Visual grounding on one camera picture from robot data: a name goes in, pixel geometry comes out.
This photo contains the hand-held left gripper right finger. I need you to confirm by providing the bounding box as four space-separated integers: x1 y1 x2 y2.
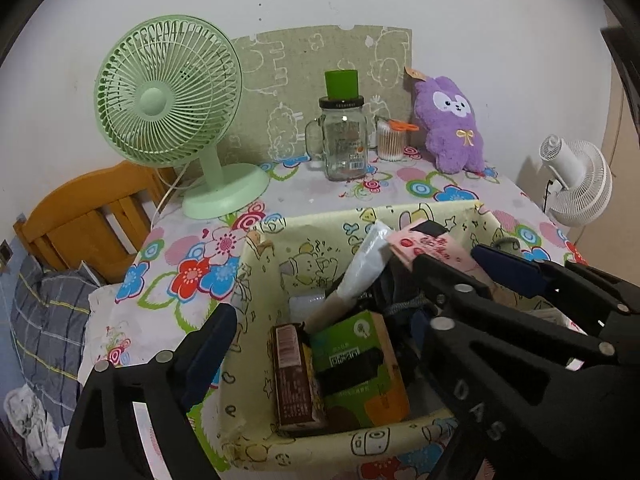
409 310 433 356

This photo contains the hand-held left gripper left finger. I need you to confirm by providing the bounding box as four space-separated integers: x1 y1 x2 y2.
60 302 238 480

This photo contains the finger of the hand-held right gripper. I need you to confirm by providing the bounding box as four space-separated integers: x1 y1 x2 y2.
470 244 640 328
412 254 618 368

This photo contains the pink printed packet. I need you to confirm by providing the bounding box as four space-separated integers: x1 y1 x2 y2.
387 219 498 303

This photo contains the grey velvet drawstring pouch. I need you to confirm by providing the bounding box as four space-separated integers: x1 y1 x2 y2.
380 265 431 321

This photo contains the green packet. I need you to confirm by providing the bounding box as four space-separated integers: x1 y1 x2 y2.
309 310 411 422

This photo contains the brown packet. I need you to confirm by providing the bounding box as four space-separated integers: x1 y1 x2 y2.
271 322 328 432

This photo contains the small white pack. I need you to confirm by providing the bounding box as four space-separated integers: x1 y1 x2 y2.
289 294 333 317

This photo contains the yellow printed storage box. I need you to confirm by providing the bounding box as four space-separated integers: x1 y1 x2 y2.
187 201 588 473

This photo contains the white standing fan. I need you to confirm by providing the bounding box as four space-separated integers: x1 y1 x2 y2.
539 134 613 228

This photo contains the white pillow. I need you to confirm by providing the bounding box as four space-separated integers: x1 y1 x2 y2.
77 280 131 386

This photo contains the cotton swab container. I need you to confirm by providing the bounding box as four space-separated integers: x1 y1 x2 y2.
375 117 420 162

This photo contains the purple plush toy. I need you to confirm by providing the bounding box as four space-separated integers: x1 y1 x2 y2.
412 76 488 174

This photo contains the beige door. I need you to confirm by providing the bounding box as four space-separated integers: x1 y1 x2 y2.
600 10 640 241

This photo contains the floral tablecloth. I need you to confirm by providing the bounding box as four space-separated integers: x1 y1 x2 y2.
77 147 588 480

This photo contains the glass jar with green lid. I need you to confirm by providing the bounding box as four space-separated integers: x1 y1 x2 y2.
304 70 372 182

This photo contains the grey plaid pillow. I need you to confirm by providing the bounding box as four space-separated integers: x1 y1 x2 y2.
10 257 101 411

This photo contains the wooden bed headboard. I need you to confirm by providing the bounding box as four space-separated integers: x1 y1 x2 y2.
12 160 181 286

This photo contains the crumpled white cloth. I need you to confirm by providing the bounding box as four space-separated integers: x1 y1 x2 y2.
2 385 68 471

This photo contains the green printed cardboard sheet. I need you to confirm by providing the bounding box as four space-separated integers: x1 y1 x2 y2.
220 25 415 166

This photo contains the green table fan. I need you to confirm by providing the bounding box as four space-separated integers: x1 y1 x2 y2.
93 16 271 220

